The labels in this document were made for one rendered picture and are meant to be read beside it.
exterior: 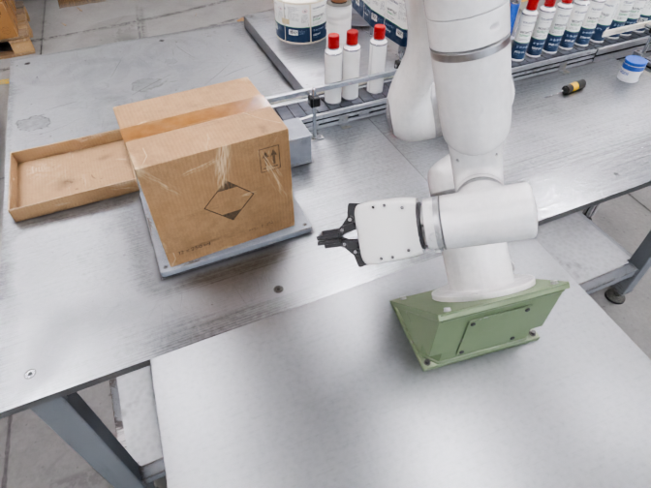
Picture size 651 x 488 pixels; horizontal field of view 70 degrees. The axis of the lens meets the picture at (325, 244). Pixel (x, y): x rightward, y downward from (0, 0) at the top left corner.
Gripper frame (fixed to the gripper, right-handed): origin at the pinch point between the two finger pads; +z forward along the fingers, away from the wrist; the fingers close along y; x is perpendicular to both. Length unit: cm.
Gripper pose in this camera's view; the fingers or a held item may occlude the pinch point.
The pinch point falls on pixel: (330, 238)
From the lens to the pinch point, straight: 78.2
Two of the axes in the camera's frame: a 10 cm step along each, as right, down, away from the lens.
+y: -1.7, -9.8, -1.1
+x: -3.0, 1.5, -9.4
